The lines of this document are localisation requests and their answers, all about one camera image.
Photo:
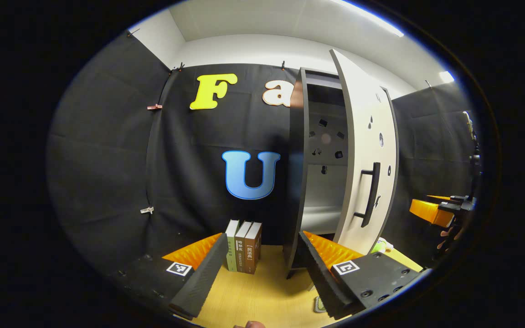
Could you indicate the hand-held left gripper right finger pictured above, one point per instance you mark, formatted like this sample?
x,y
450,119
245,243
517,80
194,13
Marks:
x,y
319,278

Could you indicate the white cloth peg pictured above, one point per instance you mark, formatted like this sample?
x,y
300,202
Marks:
x,y
147,210

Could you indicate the dark grey cabinet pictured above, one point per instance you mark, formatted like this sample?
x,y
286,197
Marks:
x,y
296,182

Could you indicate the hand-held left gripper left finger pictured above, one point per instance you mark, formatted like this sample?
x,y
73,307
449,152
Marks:
x,y
203,282

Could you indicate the green book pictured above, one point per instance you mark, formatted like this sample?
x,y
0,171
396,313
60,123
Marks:
x,y
232,246

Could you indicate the green and white small object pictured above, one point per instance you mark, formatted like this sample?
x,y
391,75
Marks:
x,y
381,246

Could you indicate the red cloth peg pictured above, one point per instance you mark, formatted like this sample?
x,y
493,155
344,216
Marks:
x,y
155,107

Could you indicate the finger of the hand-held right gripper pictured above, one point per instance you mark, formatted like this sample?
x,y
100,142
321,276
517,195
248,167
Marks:
x,y
429,212
462,203

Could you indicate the black backdrop cloth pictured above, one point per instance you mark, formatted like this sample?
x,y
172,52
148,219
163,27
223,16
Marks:
x,y
107,159

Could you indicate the dark upright stand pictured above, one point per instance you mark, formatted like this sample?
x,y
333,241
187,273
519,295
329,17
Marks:
x,y
473,155

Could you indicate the small ceiling light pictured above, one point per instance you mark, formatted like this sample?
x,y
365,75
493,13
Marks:
x,y
446,76

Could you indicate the dark brown book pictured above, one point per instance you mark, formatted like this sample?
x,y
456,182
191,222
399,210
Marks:
x,y
243,248

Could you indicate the beige cabinet door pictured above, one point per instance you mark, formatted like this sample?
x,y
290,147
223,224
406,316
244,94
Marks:
x,y
358,136

